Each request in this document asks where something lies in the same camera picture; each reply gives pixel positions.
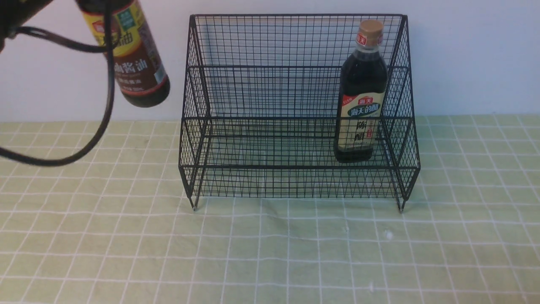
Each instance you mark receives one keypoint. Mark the green checkered tablecloth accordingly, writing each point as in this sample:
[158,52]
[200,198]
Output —
[117,228]

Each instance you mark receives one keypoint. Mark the dark vinegar bottle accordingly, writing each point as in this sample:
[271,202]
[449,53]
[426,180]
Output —
[363,80]

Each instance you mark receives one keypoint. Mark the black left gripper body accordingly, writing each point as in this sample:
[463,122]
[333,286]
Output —
[14,13]

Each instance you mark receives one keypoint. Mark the black wire mesh shelf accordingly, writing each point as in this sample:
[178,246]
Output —
[260,109]

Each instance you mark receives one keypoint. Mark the dark soy sauce bottle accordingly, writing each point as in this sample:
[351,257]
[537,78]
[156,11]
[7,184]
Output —
[138,68]

